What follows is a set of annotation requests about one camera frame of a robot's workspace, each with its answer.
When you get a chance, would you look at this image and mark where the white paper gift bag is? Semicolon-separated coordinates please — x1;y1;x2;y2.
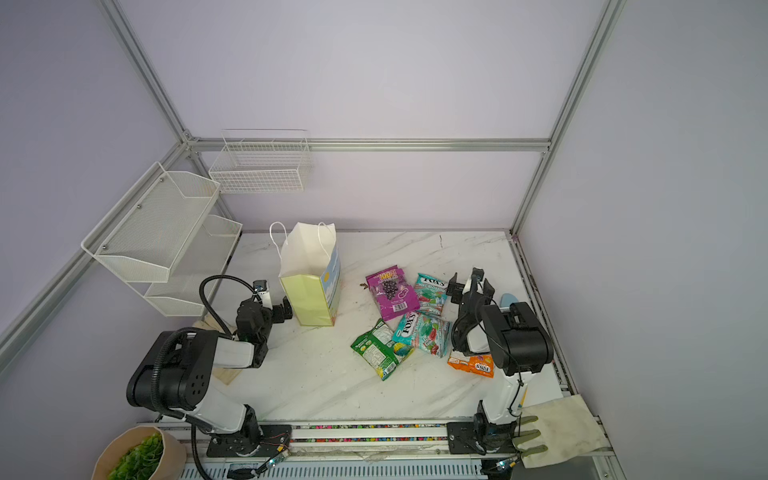
269;221;341;327

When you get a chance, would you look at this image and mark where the purple grape candy bag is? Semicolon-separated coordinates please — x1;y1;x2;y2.
365;265;420;322

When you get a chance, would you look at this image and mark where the teal Fox's candy bag front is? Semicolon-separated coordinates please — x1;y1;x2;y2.
392;311;451;358

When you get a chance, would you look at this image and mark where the teal fox's candy bag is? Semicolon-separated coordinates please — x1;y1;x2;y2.
392;311;451;358
414;273;448;317

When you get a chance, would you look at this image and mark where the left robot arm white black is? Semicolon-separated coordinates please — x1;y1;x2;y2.
126;274;293;458

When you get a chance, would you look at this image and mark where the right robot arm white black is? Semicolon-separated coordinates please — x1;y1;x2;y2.
447;268;554;455

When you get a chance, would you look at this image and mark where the teal Fox's candy bag rear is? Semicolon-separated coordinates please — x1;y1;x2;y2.
414;273;448;317

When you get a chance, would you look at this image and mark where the orange Fox's candy bag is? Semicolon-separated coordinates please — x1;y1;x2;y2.
447;351;494;378

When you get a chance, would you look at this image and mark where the green snack bag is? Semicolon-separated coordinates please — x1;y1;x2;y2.
350;319;413;381

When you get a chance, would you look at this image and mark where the blue toy shovel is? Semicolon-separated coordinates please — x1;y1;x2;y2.
498;293;519;313

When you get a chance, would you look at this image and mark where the white mesh shelf lower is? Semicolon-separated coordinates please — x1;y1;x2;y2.
143;215;242;317

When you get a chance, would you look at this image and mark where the white mesh shelf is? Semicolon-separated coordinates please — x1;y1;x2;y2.
143;215;242;317
81;163;220;283

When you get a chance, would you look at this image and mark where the white mesh shelf upper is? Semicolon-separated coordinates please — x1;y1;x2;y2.
81;163;220;283

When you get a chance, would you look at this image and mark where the white garden glove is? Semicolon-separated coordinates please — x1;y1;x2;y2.
513;395;610;469

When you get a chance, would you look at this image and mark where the potted green plant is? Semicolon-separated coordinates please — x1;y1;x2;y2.
91;427;187;480

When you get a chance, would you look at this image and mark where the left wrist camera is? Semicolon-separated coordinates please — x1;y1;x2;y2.
253;279;273;309

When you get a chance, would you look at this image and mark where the aluminium frame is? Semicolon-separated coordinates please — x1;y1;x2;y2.
0;0;630;480

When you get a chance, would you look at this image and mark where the white wire basket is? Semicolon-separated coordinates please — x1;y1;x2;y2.
209;129;313;194

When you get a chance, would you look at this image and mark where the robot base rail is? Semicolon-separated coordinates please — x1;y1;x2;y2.
156;421;617;479

